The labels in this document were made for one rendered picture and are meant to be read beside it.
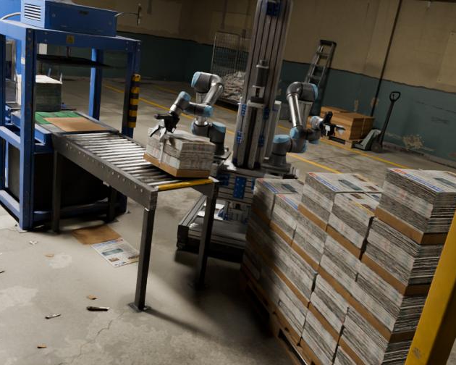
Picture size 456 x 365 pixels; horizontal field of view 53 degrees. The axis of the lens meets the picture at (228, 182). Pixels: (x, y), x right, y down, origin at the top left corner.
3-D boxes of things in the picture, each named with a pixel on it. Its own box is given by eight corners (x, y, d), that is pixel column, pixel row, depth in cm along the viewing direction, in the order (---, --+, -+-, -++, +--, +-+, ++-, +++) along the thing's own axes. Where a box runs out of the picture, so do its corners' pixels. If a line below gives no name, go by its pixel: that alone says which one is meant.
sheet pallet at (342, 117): (372, 145, 930) (379, 118, 912) (350, 148, 873) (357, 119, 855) (323, 131, 1008) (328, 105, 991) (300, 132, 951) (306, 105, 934)
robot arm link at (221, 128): (222, 143, 356) (225, 126, 352) (205, 140, 358) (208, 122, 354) (226, 140, 367) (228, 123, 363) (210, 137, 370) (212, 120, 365)
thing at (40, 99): (61, 111, 431) (63, 82, 423) (30, 111, 410) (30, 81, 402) (45, 102, 456) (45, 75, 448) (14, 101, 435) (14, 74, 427)
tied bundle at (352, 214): (383, 232, 253) (394, 193, 246) (421, 258, 228) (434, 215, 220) (324, 232, 239) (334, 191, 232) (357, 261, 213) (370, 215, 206)
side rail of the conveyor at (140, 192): (155, 209, 273) (158, 190, 269) (148, 211, 269) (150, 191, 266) (56, 147, 361) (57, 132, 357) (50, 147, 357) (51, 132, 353)
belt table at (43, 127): (119, 140, 398) (119, 129, 395) (44, 145, 353) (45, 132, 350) (80, 122, 444) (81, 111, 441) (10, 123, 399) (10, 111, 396)
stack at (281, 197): (281, 280, 354) (303, 178, 329) (379, 392, 253) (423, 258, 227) (235, 283, 339) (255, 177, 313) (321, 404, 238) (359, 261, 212)
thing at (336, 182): (357, 174, 271) (357, 173, 271) (390, 193, 246) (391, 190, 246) (305, 174, 256) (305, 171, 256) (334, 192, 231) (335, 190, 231)
